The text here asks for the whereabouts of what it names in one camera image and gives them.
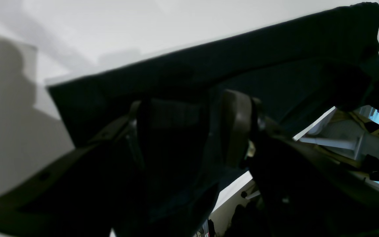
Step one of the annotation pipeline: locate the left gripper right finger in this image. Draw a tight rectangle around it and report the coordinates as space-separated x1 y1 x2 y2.
221 90 379 237

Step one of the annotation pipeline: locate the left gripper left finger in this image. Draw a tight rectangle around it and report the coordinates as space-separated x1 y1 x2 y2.
0 101 144 237

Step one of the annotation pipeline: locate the black t-shirt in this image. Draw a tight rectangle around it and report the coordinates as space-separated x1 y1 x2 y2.
49 2 379 237

